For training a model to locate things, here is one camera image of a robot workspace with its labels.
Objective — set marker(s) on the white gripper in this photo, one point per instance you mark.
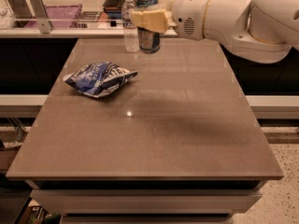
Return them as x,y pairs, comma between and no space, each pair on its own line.
188,13

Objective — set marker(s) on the red bull can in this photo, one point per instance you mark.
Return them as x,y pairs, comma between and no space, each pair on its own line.
149,42

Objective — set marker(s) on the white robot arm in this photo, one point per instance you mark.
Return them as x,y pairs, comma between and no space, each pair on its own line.
262,31

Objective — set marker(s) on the clear plastic water bottle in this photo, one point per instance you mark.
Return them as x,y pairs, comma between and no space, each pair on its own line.
130,33

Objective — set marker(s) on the blue chip bag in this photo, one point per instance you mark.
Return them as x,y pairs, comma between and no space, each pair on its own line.
99,79

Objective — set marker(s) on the purple plastic tray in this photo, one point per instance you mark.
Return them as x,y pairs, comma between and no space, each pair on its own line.
64,16

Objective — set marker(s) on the left metal rail bracket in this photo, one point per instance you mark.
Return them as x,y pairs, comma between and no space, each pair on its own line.
43,23

